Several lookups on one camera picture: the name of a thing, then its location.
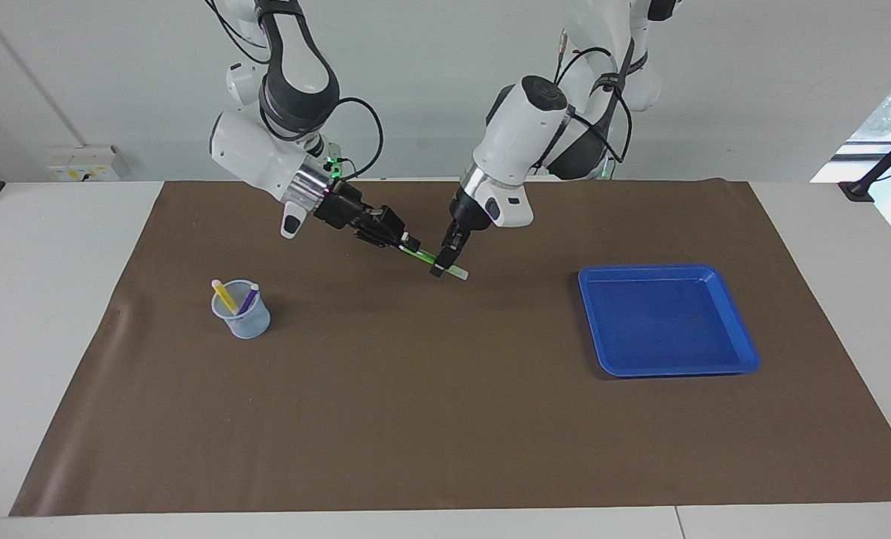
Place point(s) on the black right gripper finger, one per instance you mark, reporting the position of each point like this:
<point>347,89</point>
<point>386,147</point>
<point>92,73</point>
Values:
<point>378,241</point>

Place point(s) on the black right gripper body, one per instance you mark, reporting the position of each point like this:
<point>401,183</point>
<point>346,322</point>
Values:
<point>348,211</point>

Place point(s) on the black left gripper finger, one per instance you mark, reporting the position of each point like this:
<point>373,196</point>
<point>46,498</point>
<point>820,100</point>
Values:
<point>410,244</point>
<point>459,248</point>
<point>443,260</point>

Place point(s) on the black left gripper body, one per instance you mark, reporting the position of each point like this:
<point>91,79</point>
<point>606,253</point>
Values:
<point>460,221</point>

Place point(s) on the green pen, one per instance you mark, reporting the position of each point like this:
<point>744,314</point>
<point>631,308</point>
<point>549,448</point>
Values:
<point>424,257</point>

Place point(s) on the purple pen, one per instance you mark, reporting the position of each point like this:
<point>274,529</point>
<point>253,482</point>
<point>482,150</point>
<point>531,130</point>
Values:
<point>248,298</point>

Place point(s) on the yellow pen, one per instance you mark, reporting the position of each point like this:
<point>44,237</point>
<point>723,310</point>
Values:
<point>224,297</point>

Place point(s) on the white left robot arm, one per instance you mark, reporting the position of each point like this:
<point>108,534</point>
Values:
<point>520,127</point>

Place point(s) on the brown table mat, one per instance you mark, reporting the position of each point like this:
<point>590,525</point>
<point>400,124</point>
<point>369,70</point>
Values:
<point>445,412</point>

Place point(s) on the translucent mesh pen cup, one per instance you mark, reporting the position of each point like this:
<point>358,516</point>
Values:
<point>247,327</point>

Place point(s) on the blue plastic tray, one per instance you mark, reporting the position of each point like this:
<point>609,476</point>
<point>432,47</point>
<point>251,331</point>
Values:
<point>663,329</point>

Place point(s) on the black angled stand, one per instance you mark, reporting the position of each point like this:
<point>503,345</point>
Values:
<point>857,189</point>

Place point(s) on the white wall socket box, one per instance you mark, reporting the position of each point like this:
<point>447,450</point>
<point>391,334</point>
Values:
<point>82,165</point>

